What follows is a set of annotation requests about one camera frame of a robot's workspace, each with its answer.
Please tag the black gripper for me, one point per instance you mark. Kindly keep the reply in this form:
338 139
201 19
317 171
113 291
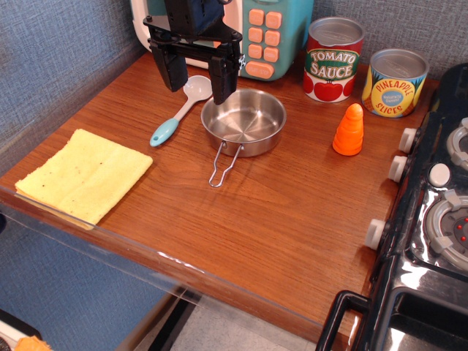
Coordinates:
196 31

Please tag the blue and white spoon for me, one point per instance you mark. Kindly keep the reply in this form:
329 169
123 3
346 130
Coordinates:
197 89

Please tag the small steel pan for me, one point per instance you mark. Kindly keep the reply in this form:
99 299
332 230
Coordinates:
249 123

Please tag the teal toy microwave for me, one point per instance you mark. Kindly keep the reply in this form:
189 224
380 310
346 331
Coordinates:
273 32

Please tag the tomato sauce can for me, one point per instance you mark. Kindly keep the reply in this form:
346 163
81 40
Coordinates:
333 52

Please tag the yellow folded cloth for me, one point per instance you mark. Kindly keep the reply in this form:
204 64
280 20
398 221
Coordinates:
84 180

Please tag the orange toy carrot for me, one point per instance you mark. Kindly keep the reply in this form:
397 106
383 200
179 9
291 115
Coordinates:
348 139

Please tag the pineapple slices can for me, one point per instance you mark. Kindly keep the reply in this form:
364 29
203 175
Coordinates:
394 82

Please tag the white stove knob top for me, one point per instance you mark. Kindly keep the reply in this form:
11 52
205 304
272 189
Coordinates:
407 139

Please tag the white stove knob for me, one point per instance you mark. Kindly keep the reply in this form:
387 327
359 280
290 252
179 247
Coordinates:
407 139
397 167
374 233

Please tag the white stove knob middle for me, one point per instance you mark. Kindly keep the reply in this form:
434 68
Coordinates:
397 167

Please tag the white stove knob bottom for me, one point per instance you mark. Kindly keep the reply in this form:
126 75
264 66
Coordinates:
374 233

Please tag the black toy stove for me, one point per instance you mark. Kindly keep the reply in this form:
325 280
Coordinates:
418 298

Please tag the orange object at corner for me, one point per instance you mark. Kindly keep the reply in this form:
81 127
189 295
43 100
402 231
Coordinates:
32 343

